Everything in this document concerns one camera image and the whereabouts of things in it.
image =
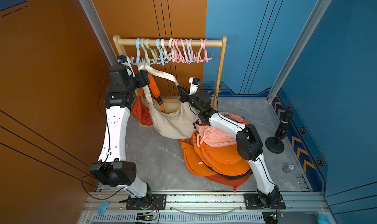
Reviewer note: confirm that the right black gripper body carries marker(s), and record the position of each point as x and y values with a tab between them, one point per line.
188	98

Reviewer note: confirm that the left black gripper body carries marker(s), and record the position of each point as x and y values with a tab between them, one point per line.
140	81

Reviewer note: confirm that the beige sling bag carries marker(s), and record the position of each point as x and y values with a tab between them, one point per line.
175	125

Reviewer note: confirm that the light pink strap bag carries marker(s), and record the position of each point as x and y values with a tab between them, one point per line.
212	136

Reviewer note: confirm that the bright orange sling bag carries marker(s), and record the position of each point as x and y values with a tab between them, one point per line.
224	160
192	160

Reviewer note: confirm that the orange bag with black strap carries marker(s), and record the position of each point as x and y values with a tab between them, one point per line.
249	172

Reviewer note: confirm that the dark orange sling bag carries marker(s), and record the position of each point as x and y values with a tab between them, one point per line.
234	183

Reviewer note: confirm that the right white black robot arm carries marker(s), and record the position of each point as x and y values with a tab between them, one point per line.
248	141

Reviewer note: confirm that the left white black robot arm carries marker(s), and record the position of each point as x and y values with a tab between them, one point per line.
112	168

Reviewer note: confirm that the blue plastic hook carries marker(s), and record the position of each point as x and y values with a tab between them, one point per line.
135	60

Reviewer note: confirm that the green plastic hook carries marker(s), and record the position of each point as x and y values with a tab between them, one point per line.
143	46

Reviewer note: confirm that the pink plastic hook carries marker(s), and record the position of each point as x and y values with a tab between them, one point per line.
202	54

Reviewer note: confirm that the wooden hanging rack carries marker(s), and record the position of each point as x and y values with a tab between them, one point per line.
171	51

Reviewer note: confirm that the black microphone stand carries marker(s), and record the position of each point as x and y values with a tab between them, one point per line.
274	144

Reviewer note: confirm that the small round clear cap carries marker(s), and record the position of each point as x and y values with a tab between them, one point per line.
288	168

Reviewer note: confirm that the green circuit board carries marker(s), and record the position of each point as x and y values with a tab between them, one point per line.
146	218

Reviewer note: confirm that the blue foam block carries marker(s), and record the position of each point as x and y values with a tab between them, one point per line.
103	208

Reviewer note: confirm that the teal cloth corner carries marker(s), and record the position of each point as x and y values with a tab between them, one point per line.
323	219

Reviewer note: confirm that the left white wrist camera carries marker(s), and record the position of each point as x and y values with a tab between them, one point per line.
125	60

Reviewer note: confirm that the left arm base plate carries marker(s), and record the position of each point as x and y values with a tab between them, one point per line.
151	201

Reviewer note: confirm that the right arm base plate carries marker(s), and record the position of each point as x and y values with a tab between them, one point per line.
257	201

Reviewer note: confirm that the aluminium rail frame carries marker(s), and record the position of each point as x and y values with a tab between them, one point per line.
208	208

